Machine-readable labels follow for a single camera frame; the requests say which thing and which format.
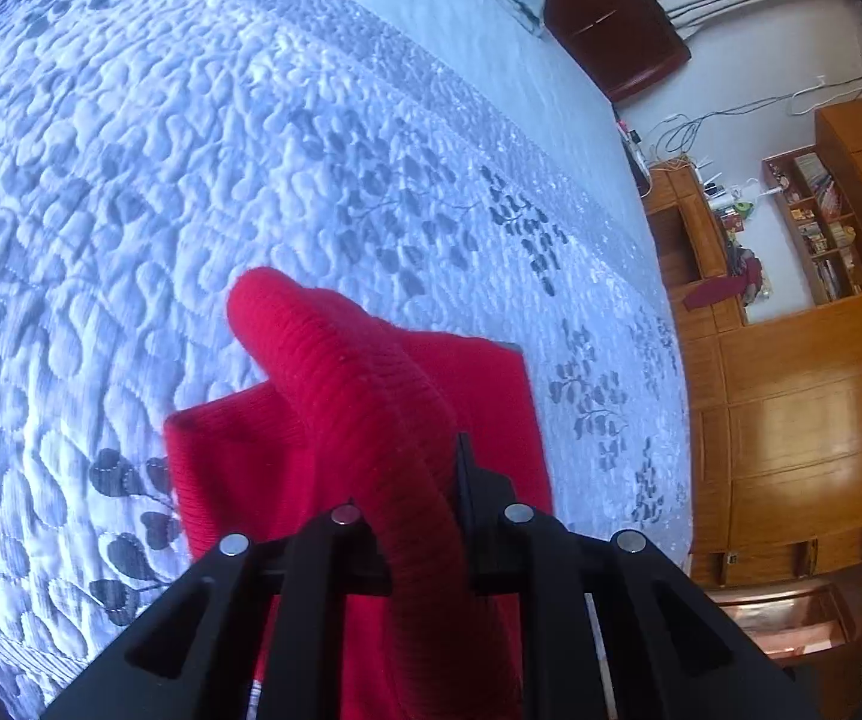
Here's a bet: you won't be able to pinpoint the red knit sweater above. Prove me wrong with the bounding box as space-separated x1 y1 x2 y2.
164 268 551 718

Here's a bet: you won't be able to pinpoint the wooden cabinet unit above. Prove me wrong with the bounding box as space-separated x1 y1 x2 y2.
644 101 862 656

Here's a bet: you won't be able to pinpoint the dark red hanging cloth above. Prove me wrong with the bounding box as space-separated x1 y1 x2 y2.
683 257 762 310

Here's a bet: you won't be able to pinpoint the dark bedside table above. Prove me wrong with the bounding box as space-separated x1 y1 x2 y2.
616 119 652 199

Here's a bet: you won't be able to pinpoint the grey quilted floral bedspread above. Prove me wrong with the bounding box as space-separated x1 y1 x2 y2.
0 0 693 718

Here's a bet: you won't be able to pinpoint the dark wooden headboard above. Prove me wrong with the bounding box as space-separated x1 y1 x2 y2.
545 0 691 104

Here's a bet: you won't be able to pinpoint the wooden wall shelf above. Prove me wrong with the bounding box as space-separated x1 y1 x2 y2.
762 146 862 304

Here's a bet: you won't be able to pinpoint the white hanging cables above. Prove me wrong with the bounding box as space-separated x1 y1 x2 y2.
644 10 862 160

